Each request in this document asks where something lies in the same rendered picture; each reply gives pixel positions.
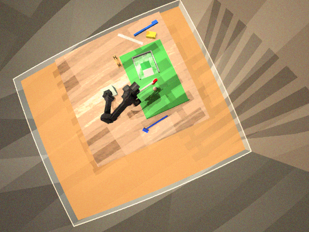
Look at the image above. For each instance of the yellow rectangular block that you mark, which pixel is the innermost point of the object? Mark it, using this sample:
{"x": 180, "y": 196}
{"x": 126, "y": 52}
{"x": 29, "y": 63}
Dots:
{"x": 151, "y": 35}

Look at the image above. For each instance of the green putting mat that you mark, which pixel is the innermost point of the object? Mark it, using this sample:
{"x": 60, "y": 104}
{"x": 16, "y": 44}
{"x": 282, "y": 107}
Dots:
{"x": 169, "y": 89}

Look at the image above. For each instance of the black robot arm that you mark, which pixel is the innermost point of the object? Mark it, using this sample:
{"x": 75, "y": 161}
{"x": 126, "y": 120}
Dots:
{"x": 129, "y": 97}

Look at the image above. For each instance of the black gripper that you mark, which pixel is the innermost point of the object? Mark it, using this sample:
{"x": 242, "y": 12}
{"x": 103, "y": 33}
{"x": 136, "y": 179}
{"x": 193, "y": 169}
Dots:
{"x": 137, "y": 102}

